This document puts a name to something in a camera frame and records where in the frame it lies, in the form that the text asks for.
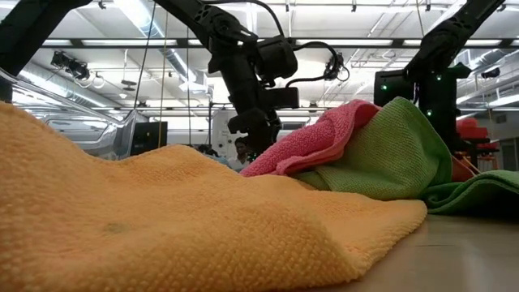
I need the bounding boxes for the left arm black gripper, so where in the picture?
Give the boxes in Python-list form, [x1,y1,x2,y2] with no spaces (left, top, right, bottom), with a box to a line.
[221,56,283,156]

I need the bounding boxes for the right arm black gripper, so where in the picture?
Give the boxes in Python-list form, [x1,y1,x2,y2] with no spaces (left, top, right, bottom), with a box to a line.
[425,117,463,153]

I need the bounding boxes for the pink microfiber towel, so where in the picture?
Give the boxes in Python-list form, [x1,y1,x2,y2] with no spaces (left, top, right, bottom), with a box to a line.
[239,99,382,178]

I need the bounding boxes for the green microfiber towel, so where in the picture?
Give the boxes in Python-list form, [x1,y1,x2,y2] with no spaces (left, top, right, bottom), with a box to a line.
[291,96,519,216]

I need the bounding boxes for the red plastic bin stack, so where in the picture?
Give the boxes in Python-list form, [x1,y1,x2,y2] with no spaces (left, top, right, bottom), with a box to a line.
[457,117,490,141]

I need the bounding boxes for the black shelving unit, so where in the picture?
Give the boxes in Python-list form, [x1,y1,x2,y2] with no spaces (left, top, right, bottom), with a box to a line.
[456,137,502,171]

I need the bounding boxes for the white cabinet machine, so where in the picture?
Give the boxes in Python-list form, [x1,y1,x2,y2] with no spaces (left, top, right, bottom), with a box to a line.
[211,109,233,159]

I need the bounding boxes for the black monitor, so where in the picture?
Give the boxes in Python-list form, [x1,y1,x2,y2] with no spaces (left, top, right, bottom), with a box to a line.
[130,121,169,157]

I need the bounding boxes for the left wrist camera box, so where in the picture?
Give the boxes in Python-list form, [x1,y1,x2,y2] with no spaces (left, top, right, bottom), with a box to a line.
[265,87,301,110]

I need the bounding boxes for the white ventilation duct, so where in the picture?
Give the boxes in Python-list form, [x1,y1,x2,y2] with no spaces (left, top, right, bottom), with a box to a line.
[453,47,519,109]

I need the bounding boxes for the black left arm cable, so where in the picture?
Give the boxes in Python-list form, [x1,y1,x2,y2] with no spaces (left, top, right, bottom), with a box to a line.
[202,0,344,88]

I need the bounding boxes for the silver ventilation duct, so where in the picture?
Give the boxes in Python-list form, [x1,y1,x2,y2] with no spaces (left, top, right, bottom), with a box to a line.
[15,60,109,110]

